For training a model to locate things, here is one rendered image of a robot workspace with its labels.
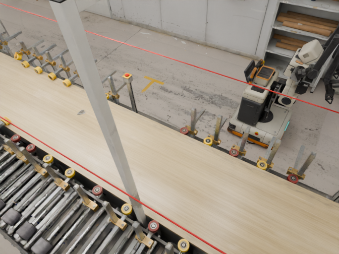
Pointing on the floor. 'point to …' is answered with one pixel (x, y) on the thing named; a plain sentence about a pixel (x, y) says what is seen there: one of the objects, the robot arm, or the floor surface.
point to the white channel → (95, 89)
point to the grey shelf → (301, 5)
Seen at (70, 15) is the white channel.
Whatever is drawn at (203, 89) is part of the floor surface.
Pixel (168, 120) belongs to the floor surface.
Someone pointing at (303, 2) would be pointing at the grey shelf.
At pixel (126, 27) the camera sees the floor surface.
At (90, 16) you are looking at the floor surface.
